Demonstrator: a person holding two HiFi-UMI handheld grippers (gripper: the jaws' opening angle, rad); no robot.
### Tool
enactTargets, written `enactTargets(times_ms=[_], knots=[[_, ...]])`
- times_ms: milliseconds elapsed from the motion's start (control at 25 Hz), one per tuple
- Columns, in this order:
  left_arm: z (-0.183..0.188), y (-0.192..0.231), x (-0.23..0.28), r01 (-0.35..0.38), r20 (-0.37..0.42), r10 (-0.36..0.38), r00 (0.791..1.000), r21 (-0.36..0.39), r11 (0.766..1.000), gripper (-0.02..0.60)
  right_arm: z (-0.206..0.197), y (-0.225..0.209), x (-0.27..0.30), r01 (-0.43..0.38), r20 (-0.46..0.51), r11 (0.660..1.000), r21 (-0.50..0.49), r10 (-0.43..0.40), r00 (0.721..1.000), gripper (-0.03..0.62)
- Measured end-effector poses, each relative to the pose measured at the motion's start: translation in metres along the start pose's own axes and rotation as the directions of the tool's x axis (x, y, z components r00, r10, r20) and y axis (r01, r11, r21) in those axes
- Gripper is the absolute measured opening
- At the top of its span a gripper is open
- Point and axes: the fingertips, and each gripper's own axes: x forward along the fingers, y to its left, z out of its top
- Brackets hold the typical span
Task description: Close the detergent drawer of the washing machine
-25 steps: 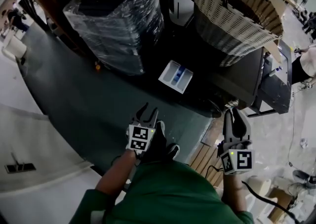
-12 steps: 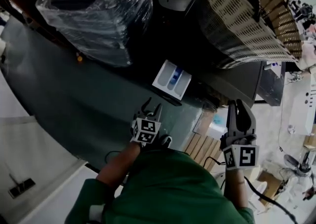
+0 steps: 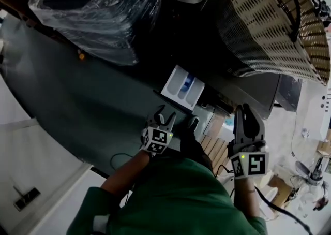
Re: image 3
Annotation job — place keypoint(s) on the brown cardboard box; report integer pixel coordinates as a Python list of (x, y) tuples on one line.
[(280, 190)]

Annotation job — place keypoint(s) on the person's green shirt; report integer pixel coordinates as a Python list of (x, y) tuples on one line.
[(175, 203)]

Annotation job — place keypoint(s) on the small orange knob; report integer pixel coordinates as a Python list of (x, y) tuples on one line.
[(81, 56)]

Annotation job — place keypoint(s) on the dark floor socket plate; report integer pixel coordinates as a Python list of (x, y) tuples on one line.
[(27, 199)]

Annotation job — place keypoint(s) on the person's grey shoe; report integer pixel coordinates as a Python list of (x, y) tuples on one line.
[(193, 122)]

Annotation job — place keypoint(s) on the plastic-wrapped dark bundle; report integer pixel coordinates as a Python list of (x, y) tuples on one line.
[(95, 14)]

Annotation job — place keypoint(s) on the wooden slatted mat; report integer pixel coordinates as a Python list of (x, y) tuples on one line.
[(216, 151)]

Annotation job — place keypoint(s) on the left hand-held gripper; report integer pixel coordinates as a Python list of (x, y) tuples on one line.
[(158, 139)]

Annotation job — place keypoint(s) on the dark grey washing machine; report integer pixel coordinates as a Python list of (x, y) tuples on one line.
[(77, 99)]

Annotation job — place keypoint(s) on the white panel with buttons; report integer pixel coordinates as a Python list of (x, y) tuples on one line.
[(325, 117)]

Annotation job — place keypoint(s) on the person's dark trouser leg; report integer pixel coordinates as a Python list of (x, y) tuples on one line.
[(190, 148)]

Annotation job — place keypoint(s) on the white detergent drawer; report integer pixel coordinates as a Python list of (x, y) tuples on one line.
[(182, 87)]

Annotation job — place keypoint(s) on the woven beige laundry basket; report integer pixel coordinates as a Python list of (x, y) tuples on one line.
[(269, 34)]

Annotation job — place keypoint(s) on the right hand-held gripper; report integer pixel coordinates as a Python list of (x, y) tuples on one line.
[(249, 160)]

